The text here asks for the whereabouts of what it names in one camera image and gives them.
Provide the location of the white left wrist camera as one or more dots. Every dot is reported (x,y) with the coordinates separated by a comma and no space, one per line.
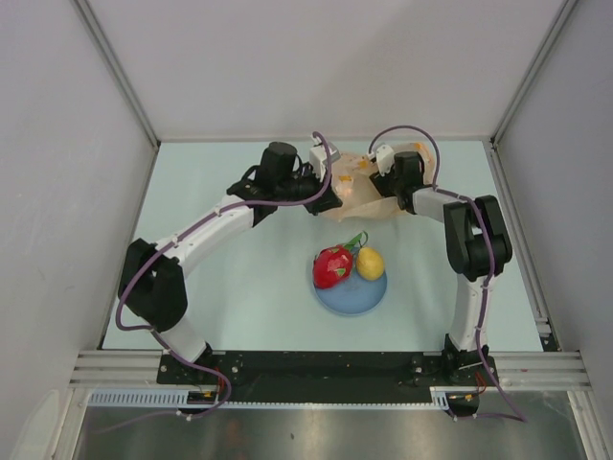
(319,157)

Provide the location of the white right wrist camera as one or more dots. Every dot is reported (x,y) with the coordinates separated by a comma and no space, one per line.
(383,157)

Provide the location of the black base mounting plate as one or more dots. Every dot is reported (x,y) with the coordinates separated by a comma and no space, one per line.
(339,377)

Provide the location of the aluminium frame rail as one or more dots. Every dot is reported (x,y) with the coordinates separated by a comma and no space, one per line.
(517,371)

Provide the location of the translucent orange plastic bag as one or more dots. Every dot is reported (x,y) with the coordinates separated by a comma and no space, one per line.
(350,181)

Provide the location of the blue plate with bear print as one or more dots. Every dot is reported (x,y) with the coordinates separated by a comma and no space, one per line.
(354,296)

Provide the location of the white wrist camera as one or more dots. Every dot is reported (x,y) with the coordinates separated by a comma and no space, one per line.
(319,157)
(383,157)

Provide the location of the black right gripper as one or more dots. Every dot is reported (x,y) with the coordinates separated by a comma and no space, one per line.
(382,183)

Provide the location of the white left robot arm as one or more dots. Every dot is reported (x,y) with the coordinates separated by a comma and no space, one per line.
(153,279)

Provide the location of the red fake dragon fruit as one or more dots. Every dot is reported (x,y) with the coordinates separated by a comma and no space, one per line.
(333,265)

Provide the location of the white slotted cable duct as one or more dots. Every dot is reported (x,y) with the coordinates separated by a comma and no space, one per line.
(435,398)

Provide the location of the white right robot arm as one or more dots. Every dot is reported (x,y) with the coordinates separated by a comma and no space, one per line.
(477,246)

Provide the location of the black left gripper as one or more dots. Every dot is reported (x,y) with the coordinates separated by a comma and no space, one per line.
(328,201)

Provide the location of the yellow fake lemon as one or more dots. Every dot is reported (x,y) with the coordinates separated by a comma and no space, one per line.
(369,264)

